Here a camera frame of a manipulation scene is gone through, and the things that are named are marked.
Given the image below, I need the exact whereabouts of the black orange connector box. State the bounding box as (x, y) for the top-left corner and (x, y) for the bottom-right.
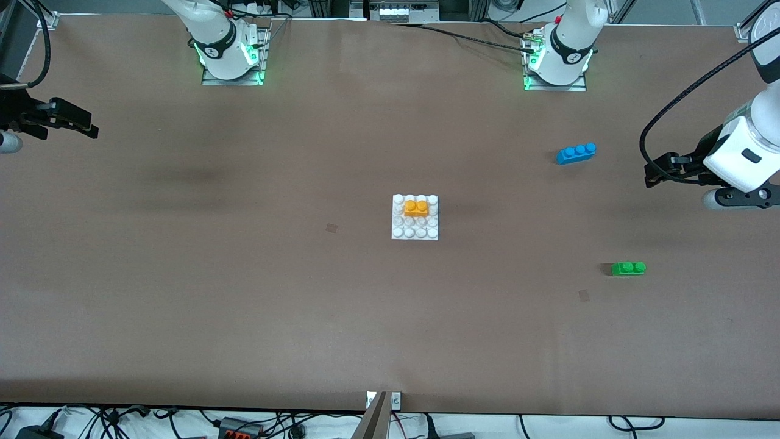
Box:
(218, 416), (264, 439)

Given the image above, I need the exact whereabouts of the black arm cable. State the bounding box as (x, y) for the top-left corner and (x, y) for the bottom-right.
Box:
(639, 44), (760, 182)
(0, 0), (51, 89)

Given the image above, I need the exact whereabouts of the black looped floor cable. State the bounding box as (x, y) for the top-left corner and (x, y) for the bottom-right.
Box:
(608, 416), (666, 432)

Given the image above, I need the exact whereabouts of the black cable across table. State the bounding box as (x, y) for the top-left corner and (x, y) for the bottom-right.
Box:
(390, 23), (540, 54)

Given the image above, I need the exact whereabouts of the black power adapter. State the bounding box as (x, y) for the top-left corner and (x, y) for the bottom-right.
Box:
(15, 424), (65, 439)

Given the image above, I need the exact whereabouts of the blue three-stud block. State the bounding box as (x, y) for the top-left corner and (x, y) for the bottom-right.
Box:
(556, 143), (597, 165)

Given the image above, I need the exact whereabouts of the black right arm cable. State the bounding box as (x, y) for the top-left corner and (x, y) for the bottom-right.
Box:
(0, 0), (51, 89)

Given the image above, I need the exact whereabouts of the white studded base plate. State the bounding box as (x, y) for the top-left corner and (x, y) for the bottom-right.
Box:
(391, 193), (440, 241)

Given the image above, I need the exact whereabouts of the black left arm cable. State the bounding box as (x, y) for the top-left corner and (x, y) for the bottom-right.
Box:
(639, 44), (760, 182)

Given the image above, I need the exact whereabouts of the aluminium profile bar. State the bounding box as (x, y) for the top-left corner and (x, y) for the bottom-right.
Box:
(353, 392), (391, 439)

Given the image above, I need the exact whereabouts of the white power strip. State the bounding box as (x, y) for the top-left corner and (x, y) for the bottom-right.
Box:
(367, 0), (441, 24)

